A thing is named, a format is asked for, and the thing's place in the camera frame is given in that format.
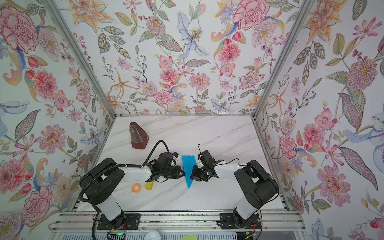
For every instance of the aluminium frame corner post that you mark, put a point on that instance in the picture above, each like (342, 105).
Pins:
(301, 16)
(58, 19)

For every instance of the aluminium frame corner post right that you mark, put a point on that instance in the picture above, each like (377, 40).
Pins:
(301, 16)

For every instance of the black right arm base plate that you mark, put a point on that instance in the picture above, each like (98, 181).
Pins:
(230, 221)

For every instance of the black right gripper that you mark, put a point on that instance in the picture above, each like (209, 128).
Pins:
(195, 175)

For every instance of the orange tape roll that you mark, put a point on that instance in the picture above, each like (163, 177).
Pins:
(136, 188)

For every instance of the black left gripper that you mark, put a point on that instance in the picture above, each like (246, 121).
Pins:
(178, 170)

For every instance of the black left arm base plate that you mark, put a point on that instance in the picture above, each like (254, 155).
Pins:
(122, 222)

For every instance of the brown wooden metronome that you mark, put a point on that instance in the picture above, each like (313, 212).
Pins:
(139, 138)

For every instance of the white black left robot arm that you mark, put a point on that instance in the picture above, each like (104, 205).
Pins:
(99, 183)

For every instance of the aluminium frame corner post left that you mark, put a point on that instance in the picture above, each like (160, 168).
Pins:
(58, 19)

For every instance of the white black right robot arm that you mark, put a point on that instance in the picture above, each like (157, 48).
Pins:
(257, 185)

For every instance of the green object below rail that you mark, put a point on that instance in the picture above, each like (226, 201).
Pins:
(190, 237)

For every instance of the white round object below rail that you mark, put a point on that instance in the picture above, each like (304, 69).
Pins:
(153, 235)

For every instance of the blue square paper sheet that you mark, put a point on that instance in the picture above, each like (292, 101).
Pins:
(188, 164)

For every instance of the yellow cylinder block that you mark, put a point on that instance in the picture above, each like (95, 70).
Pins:
(149, 185)

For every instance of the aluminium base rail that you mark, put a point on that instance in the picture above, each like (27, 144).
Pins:
(180, 221)

